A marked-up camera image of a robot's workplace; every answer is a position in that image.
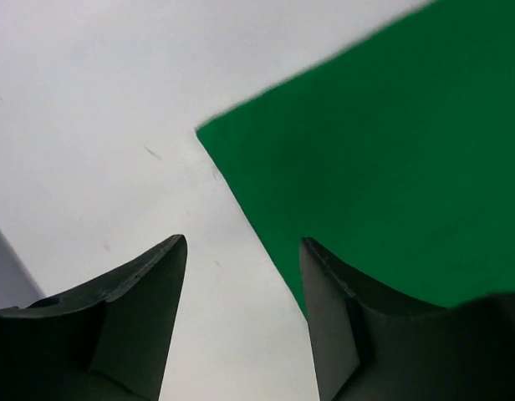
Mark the green t shirt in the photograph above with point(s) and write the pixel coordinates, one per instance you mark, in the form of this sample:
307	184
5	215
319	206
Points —
398	155

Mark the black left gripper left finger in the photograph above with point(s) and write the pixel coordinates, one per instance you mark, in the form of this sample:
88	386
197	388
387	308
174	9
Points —
106	339

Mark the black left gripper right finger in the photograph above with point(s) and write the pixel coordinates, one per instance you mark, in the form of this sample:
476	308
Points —
371	342

